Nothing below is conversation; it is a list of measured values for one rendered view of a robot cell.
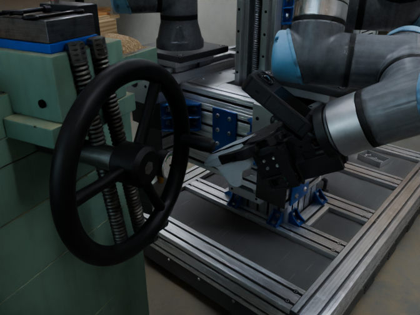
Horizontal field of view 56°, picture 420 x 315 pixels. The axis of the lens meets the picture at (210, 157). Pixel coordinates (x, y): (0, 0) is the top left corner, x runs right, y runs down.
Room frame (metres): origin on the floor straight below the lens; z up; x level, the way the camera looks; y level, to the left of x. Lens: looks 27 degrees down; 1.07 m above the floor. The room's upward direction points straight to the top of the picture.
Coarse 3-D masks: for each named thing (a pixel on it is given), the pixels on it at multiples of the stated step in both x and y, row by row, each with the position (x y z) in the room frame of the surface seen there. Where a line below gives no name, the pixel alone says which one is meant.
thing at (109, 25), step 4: (104, 20) 0.97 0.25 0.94; (108, 20) 0.97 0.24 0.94; (112, 20) 0.98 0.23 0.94; (100, 24) 0.94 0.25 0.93; (104, 24) 0.95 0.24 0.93; (108, 24) 0.96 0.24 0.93; (112, 24) 0.98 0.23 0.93; (100, 28) 0.94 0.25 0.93; (104, 28) 0.95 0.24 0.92; (108, 28) 0.96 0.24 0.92; (112, 28) 0.98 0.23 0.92; (116, 28) 0.99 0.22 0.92; (104, 32) 0.95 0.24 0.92; (108, 32) 0.96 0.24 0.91; (112, 32) 0.98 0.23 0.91; (116, 32) 0.99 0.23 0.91
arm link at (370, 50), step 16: (400, 32) 0.56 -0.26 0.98; (416, 32) 0.55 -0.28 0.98; (368, 48) 0.53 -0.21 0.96; (384, 48) 0.52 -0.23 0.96; (400, 48) 0.51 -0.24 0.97; (416, 48) 0.50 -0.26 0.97; (352, 64) 0.53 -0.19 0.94; (368, 64) 0.52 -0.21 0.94; (384, 64) 0.51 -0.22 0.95; (352, 80) 0.53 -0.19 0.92; (368, 80) 0.52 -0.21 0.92
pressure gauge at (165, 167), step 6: (162, 150) 0.79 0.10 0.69; (162, 156) 0.77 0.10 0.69; (168, 156) 0.77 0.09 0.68; (162, 162) 0.75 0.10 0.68; (168, 162) 0.77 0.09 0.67; (162, 168) 0.75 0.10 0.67; (168, 168) 0.77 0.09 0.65; (156, 174) 0.76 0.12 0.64; (162, 174) 0.75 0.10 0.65; (162, 180) 0.78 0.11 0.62
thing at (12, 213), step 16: (128, 128) 0.76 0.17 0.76; (16, 160) 0.53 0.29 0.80; (32, 160) 0.55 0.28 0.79; (48, 160) 0.57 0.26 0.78; (0, 176) 0.50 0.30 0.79; (16, 176) 0.52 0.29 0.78; (32, 176) 0.54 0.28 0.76; (48, 176) 0.57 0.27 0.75; (80, 176) 0.63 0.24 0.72; (0, 192) 0.49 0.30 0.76; (16, 192) 0.51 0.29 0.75; (32, 192) 0.54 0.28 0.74; (48, 192) 0.56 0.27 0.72; (0, 208) 0.49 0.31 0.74; (16, 208) 0.51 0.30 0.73; (0, 224) 0.48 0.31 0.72
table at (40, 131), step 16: (144, 48) 0.85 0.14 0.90; (0, 96) 0.52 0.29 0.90; (128, 96) 0.62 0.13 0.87; (0, 112) 0.52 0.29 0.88; (128, 112) 0.62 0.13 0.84; (0, 128) 0.51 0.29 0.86; (16, 128) 0.51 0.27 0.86; (32, 128) 0.49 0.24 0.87; (48, 128) 0.48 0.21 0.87; (48, 144) 0.48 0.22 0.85
